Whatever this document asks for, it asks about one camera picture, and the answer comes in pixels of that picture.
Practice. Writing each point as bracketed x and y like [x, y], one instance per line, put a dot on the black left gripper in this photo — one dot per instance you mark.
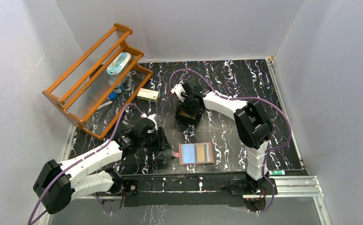
[156, 138]

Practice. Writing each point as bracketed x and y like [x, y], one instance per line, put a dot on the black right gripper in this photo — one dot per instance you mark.
[184, 106]

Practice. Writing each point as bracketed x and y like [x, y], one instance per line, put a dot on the black card tray box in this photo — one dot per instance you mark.
[190, 122]

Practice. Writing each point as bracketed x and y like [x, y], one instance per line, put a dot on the gold credit card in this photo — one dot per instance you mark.
[203, 153]

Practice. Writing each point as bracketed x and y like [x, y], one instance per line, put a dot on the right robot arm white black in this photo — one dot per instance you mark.
[252, 123]

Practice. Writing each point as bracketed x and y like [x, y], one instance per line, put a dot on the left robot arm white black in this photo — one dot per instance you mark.
[59, 183]

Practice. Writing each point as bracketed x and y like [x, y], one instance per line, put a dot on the gold card in tray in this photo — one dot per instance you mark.
[187, 116]

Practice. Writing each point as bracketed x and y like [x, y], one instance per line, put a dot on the white red small box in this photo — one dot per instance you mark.
[148, 95]

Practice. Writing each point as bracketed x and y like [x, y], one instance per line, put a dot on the white pen under shelf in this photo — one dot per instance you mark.
[104, 105]

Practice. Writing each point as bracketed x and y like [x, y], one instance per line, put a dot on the blue cap bottle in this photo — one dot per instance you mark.
[119, 89]

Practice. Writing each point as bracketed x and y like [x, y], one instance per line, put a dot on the orange wooden shelf rack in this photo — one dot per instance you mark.
[85, 85]

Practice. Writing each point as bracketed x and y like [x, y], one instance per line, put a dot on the white blue tube package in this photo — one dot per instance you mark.
[118, 64]

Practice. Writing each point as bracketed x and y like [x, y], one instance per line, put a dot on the green white marker pen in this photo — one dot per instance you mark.
[277, 173]

